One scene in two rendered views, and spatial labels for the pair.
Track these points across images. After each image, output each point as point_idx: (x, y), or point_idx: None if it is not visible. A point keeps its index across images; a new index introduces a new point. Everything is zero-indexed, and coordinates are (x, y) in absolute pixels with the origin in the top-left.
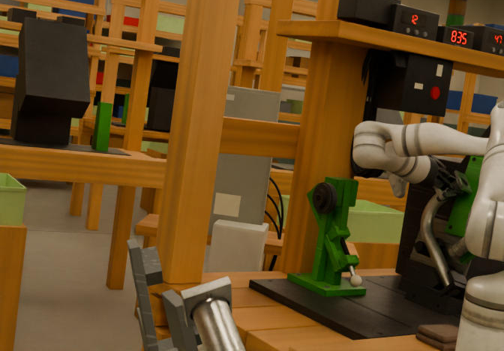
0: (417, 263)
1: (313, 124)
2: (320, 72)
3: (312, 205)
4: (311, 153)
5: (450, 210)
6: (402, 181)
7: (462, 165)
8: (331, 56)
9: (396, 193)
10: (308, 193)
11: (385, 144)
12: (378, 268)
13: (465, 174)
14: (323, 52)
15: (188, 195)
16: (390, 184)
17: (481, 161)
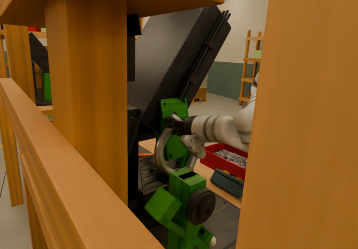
0: (154, 193)
1: (110, 135)
2: (107, 51)
3: (170, 225)
4: (116, 173)
5: (134, 144)
6: (204, 144)
7: (148, 110)
8: (126, 24)
9: (204, 156)
10: (162, 219)
11: (227, 122)
12: (47, 226)
13: (163, 116)
14: (106, 14)
15: None
16: (195, 151)
17: (170, 104)
